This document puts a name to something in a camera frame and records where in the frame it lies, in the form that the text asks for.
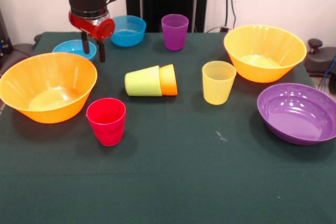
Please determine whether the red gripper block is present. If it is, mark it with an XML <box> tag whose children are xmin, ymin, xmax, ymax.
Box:
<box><xmin>68</xmin><ymin>11</ymin><xmax>116</xmax><ymax>63</ymax></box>

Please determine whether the light blue opaque bowl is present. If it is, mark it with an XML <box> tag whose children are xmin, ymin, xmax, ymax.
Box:
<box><xmin>51</xmin><ymin>39</ymin><xmax>98</xmax><ymax>62</ymax></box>

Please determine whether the translucent blue bowl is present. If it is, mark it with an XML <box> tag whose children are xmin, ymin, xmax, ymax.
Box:
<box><xmin>109</xmin><ymin>15</ymin><xmax>147</xmax><ymax>48</ymax></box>

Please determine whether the green cup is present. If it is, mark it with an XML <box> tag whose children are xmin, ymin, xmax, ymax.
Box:
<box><xmin>124</xmin><ymin>66</ymin><xmax>163</xmax><ymax>98</ymax></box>

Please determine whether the purple cup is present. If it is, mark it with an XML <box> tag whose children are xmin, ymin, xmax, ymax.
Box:
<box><xmin>161</xmin><ymin>14</ymin><xmax>190</xmax><ymax>51</ymax></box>

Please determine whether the red cup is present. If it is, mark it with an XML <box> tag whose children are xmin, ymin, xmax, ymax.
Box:
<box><xmin>86</xmin><ymin>98</ymin><xmax>127</xmax><ymax>147</ymax></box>

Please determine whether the orange cup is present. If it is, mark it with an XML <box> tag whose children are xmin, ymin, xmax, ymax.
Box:
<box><xmin>159</xmin><ymin>64</ymin><xmax>179</xmax><ymax>97</ymax></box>

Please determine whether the large orange bowl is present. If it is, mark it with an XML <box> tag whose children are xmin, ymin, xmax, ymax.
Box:
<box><xmin>0</xmin><ymin>52</ymin><xmax>98</xmax><ymax>124</ymax></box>
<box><xmin>223</xmin><ymin>24</ymin><xmax>308</xmax><ymax>83</ymax></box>

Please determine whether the black equipment rack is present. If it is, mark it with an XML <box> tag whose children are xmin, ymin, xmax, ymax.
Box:
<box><xmin>0</xmin><ymin>7</ymin><xmax>14</xmax><ymax>63</ymax></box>

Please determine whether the yellow cup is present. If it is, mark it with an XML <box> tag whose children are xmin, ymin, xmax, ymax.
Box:
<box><xmin>202</xmin><ymin>60</ymin><xmax>237</xmax><ymax>105</ymax></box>

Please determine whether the dark green tablecloth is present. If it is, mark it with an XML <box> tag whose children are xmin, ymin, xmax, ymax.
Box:
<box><xmin>0</xmin><ymin>31</ymin><xmax>336</xmax><ymax>224</ymax></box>

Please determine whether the purple bowl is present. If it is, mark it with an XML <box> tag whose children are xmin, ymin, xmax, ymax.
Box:
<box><xmin>256</xmin><ymin>82</ymin><xmax>336</xmax><ymax>146</ymax></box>

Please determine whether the black wall cable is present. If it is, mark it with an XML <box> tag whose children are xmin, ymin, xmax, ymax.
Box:
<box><xmin>224</xmin><ymin>0</ymin><xmax>237</xmax><ymax>32</ymax></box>

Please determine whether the black clamp mount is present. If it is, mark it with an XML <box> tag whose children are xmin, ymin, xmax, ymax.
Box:
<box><xmin>304</xmin><ymin>38</ymin><xmax>336</xmax><ymax>78</ymax></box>

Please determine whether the blue cable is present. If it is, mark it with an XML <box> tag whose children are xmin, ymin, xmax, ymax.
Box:
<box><xmin>319</xmin><ymin>55</ymin><xmax>336</xmax><ymax>91</ymax></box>

